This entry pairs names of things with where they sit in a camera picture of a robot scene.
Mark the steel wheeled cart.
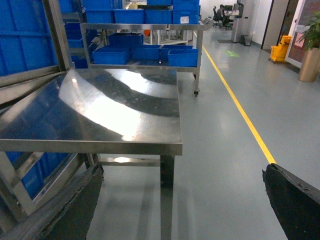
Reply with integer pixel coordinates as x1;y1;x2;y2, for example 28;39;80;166
80;21;210;97

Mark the yellow mop bucket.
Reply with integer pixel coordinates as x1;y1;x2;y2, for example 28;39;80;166
269;35;292;63

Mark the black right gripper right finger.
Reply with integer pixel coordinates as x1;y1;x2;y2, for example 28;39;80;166
262;163;320;240

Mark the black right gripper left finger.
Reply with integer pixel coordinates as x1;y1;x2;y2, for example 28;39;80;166
0;164;104;240

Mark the steel table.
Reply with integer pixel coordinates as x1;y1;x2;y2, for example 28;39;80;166
0;68;183;240

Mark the seated person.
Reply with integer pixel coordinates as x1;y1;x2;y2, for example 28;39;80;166
216;4;232;30

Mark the gold planter pot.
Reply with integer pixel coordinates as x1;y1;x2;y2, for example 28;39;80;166
298;47;320;83

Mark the steel shelf rack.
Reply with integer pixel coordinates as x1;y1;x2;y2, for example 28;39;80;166
0;0;97;232

